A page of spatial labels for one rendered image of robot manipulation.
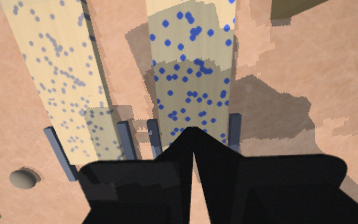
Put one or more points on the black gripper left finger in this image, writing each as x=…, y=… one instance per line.
x=165, y=179

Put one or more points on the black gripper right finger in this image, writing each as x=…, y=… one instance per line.
x=226, y=176

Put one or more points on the cream speckled strip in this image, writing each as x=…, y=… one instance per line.
x=59, y=48

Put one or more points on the beige speckled strip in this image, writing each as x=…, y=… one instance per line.
x=191, y=44

